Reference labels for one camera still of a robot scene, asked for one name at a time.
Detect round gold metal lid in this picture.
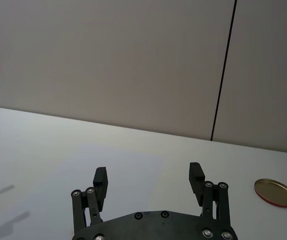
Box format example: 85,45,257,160
254,178,287,208

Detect pale grey wall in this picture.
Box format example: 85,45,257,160
0,0,287,156

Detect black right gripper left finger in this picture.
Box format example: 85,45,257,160
70,166,110,235

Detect white table cloth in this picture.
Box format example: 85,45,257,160
0,104,287,240

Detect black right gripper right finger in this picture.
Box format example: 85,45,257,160
189,162,232,228

